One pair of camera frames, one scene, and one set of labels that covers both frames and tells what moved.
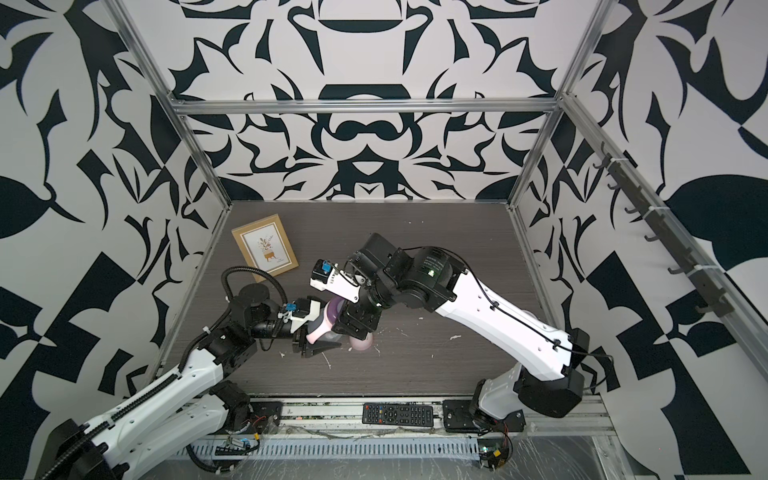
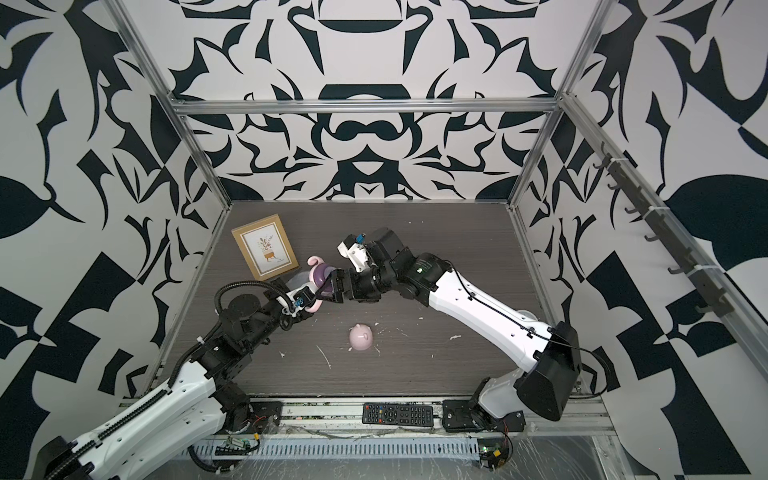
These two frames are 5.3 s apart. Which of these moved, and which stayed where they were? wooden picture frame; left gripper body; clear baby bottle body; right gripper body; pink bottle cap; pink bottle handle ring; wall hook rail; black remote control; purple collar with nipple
Moved: pink bottle handle ring; clear baby bottle body; left gripper body; purple collar with nipple; right gripper body
Stayed: black remote control; pink bottle cap; wooden picture frame; wall hook rail
